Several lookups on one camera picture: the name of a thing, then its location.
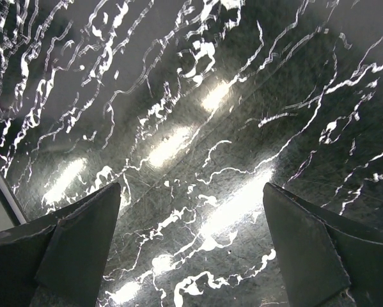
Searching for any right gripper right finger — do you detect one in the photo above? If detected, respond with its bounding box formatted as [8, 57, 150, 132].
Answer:
[263, 183, 383, 306]

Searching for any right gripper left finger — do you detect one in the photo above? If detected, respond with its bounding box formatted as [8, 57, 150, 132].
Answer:
[0, 183, 121, 306]

